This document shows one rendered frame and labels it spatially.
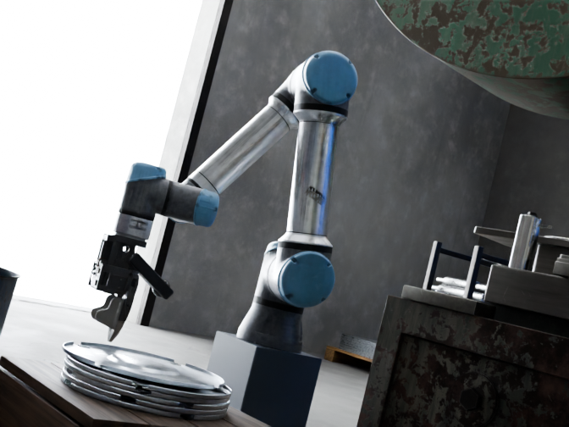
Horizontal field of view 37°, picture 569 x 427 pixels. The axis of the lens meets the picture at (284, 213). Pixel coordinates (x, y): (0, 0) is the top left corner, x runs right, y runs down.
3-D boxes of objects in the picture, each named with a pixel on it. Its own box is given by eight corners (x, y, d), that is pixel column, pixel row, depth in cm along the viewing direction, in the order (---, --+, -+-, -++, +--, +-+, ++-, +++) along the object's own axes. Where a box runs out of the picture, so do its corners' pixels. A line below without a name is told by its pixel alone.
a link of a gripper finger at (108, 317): (86, 337, 168) (98, 291, 168) (115, 342, 170) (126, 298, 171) (91, 340, 165) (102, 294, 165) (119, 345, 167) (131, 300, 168)
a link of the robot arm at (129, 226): (146, 220, 176) (159, 223, 169) (141, 241, 176) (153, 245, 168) (113, 212, 173) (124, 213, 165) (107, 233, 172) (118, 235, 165)
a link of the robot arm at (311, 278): (315, 306, 187) (343, 64, 189) (334, 313, 172) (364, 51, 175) (262, 301, 184) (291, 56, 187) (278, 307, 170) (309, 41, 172)
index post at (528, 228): (506, 268, 133) (520, 209, 133) (516, 271, 135) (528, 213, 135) (522, 271, 131) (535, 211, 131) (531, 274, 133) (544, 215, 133)
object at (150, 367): (179, 393, 130) (179, 388, 130) (27, 345, 140) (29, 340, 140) (246, 385, 157) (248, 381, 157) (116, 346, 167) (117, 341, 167)
